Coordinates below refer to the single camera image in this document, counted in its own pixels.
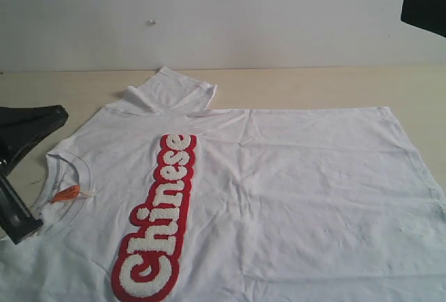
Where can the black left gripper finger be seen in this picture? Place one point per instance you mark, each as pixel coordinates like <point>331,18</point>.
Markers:
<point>16,219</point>
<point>22,129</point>

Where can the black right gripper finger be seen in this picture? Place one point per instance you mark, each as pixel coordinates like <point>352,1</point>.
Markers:
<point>429,15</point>

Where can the white t-shirt red lettering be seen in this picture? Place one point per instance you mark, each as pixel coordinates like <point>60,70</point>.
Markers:
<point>182,203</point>

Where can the orange garment tag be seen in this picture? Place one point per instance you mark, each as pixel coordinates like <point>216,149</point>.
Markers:
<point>67,194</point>

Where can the small white wall peg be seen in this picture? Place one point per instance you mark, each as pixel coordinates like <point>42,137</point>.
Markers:
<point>151,23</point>

